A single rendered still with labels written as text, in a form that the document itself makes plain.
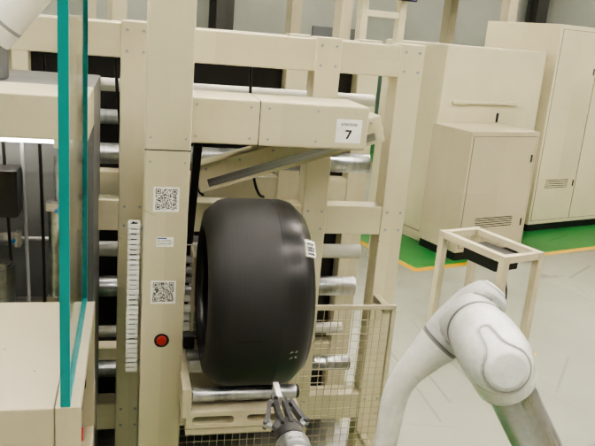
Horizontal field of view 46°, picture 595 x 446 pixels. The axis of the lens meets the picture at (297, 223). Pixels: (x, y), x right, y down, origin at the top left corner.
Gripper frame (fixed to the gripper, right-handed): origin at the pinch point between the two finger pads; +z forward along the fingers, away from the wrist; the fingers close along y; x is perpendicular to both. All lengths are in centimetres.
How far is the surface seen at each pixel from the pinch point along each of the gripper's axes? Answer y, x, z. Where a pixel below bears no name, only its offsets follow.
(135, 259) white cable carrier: 40, -24, 36
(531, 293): -208, 77, 190
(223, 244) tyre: 15.0, -35.3, 23.5
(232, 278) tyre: 13.0, -28.9, 15.1
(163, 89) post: 33, -76, 39
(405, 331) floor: -153, 138, 242
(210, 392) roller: 16.2, 13.6, 19.5
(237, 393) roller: 7.7, 14.1, 19.1
